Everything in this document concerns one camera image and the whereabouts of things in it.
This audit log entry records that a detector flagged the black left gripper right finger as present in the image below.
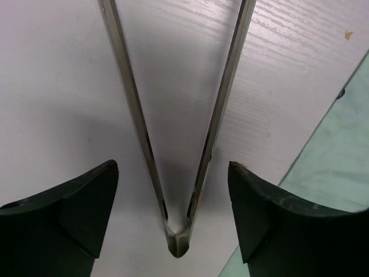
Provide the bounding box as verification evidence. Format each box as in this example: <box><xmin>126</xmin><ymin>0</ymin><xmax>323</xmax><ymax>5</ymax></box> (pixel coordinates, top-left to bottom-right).
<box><xmin>228</xmin><ymin>162</ymin><xmax>368</xmax><ymax>276</ymax></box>

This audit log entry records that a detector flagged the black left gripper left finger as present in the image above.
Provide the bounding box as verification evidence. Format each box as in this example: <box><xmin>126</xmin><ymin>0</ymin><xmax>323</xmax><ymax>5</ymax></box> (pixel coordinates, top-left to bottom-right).
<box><xmin>1</xmin><ymin>160</ymin><xmax>118</xmax><ymax>276</ymax></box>

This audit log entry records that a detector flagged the green placemat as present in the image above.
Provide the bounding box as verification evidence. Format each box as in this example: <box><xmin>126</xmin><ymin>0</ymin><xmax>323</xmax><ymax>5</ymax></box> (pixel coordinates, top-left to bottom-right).
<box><xmin>221</xmin><ymin>56</ymin><xmax>368</xmax><ymax>276</ymax></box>

